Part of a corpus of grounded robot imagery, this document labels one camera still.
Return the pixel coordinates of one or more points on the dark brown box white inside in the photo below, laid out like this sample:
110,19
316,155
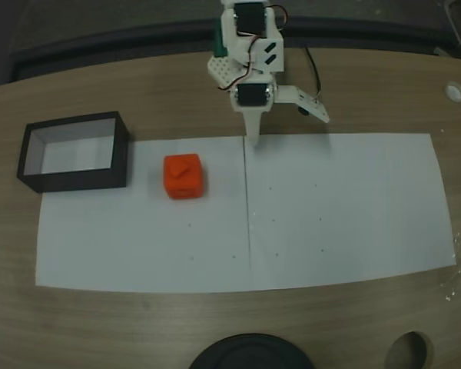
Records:
119,161

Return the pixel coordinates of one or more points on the orange cube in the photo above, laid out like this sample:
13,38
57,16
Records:
185,177

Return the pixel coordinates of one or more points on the green clamp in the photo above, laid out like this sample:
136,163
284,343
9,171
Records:
220,44

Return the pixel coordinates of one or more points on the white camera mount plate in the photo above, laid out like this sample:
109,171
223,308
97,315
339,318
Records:
297,98

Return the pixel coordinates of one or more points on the white paper sheet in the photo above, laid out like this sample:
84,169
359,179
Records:
349,207
146,246

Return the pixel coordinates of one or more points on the white perforated base plate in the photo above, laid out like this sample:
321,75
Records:
223,73

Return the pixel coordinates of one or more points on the black round object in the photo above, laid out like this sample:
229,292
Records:
251,353

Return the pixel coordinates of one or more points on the small white round cap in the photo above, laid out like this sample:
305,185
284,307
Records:
454,91

